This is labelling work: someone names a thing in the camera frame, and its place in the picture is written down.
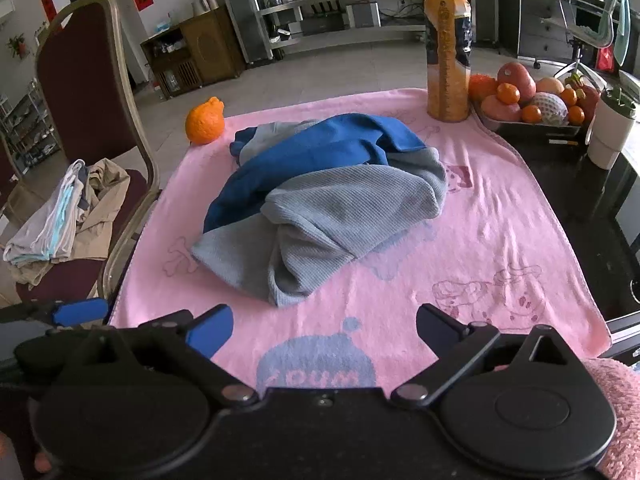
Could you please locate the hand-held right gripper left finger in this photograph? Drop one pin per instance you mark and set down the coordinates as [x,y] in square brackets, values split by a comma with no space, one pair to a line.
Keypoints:
[212,332]

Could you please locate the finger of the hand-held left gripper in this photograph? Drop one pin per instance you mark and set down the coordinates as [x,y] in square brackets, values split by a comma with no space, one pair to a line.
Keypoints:
[80,311]

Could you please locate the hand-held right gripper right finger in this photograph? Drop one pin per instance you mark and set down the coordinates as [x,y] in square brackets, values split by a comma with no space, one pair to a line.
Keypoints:
[432,325]

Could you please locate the blue and grey garment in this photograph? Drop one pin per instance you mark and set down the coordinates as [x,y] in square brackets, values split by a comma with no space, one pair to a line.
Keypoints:
[325,200]

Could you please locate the beige clothes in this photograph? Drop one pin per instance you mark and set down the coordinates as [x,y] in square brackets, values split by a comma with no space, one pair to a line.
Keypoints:
[100,200]

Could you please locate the pink printed blanket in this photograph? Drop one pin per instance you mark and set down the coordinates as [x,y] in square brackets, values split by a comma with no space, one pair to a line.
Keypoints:
[475,220]

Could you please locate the bumpy orange tangerine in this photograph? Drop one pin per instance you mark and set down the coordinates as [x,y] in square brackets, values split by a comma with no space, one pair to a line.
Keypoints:
[205,122]

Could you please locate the metal fruit tray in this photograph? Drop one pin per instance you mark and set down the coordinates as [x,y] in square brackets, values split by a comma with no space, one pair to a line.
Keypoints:
[505,125]

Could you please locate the white cup with lid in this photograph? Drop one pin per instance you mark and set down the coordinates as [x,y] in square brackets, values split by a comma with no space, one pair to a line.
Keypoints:
[607,135]

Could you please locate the tray of mixed fruit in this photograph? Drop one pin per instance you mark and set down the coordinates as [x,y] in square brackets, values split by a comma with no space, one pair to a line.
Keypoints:
[515,80]

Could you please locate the orange juice bottle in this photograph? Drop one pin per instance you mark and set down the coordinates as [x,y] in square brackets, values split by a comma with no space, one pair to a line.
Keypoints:
[447,50]

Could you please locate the brown wooden cabinet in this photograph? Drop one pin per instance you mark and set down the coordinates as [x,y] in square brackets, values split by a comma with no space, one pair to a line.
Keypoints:
[200,55]

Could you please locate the black cabinet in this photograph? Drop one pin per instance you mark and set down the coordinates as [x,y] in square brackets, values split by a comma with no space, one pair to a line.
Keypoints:
[530,25]

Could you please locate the red bag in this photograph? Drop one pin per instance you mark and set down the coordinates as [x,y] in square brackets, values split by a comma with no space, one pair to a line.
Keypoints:
[606,60]

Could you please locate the silver box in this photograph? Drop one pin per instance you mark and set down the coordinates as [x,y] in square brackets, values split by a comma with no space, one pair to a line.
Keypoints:
[362,15]

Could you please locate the black device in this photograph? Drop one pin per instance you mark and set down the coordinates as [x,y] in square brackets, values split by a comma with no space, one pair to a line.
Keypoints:
[325,20]

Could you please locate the grey standing air conditioner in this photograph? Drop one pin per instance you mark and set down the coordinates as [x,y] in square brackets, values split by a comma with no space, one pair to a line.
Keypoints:
[245,10]

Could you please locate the white paper rolls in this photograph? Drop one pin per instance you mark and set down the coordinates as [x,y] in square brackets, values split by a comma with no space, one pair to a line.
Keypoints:
[206,0]

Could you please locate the grey office chair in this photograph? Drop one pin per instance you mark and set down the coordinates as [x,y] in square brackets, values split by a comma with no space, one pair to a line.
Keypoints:
[585,25]

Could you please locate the teal hanging garment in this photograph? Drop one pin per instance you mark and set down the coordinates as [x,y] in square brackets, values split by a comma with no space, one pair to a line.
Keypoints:
[622,20]

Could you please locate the red flower wall decoration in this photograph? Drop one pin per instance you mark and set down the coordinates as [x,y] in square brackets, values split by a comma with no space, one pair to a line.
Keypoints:
[17,45]

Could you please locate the small red wall banner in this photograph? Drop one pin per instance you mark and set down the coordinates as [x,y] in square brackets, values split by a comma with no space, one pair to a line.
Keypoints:
[48,5]

